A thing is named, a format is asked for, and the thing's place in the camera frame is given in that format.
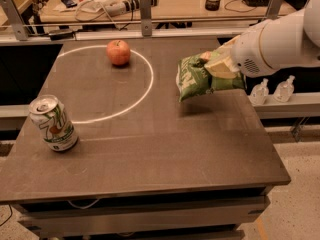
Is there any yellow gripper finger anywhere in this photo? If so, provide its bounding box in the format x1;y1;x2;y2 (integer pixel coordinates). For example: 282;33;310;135
219;35;239;50
205;50;239;79

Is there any green jalapeno chip bag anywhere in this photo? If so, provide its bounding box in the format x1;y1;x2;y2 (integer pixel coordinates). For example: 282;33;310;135
176;51;246;102

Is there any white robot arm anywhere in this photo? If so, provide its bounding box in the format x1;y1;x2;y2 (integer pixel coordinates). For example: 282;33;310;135
205;0;320;78

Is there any red apple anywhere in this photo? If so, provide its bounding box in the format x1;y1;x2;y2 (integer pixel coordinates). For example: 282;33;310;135
106;40;131;66

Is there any clear sanitizer bottle left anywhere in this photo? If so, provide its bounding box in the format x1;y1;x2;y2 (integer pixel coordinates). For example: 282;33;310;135
249;78;269;105

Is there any clear sanitizer bottle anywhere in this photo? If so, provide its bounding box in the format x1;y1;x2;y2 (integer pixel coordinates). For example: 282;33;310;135
273;75;295;102
249;78;269;105

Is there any black mesh pen cup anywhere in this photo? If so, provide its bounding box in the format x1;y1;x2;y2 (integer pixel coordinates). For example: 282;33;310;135
205;0;221;11

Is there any clear sanitizer bottle right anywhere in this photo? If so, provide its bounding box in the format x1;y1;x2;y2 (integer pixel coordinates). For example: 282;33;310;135
273;75;295;102

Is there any grey cylindrical device on desk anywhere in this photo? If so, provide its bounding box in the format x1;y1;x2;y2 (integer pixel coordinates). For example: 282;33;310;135
103;0;158;18

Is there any white 7up soda can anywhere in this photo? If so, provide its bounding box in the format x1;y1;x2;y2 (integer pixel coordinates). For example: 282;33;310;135
29;95;78;152

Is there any grey metal bracket right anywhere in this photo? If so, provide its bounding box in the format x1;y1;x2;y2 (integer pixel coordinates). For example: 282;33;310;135
262;0;283;27

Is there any grey metal bracket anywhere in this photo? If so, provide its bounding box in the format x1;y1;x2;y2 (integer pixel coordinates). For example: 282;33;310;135
139;0;152;37
0;0;29;41
262;0;283;27

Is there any grey metal bracket centre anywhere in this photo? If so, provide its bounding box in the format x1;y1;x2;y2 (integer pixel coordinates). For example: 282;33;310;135
139;0;152;37

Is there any black box on rail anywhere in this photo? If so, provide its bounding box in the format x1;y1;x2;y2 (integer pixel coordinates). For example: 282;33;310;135
49;29;74;40

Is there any white cable under table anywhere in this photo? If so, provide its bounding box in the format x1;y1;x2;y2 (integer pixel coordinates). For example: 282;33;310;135
67;198;101;210

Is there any grey metal bracket left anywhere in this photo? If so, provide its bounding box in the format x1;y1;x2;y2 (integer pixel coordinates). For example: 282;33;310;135
0;0;29;41

